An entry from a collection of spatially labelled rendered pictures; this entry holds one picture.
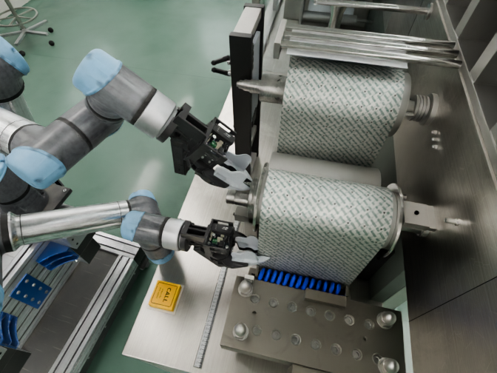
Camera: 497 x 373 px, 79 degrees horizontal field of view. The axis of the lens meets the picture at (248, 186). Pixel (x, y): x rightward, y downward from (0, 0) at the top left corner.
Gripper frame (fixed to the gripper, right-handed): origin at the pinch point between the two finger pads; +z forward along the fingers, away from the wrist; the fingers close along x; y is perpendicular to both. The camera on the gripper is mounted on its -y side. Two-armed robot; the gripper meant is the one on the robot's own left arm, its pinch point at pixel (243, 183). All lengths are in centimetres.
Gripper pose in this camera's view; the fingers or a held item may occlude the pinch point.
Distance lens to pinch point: 64.1
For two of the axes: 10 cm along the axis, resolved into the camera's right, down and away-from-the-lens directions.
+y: 6.2, -3.4, -7.0
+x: 2.2, -7.9, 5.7
